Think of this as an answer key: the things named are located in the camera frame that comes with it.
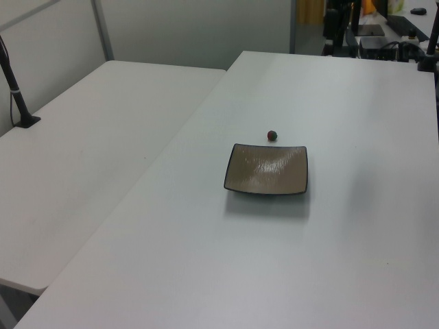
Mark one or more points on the black camera stand with flat base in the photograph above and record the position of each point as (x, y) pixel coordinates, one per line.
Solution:
(18, 101)

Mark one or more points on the white emergency stop box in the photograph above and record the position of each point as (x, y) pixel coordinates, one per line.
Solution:
(413, 36)

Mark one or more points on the black electronics box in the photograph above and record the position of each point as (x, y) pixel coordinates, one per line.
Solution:
(372, 42)

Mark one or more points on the small red toy strawberry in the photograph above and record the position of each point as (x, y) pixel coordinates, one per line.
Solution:
(272, 135)

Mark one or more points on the black computer mouse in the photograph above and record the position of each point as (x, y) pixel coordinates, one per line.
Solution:
(418, 11)

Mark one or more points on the black keyboard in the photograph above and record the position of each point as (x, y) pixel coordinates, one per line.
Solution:
(403, 24)

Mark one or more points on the orange object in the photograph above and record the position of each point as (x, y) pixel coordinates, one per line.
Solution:
(367, 6)

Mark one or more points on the yellow panel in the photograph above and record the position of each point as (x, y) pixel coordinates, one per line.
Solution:
(308, 12)

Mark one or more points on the brown square ceramic plate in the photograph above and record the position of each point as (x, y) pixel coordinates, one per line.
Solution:
(267, 169)

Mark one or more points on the black camera stand with clamp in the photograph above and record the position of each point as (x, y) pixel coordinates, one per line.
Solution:
(431, 44)

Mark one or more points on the black monitor stand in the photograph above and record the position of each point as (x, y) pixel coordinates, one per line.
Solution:
(370, 30)

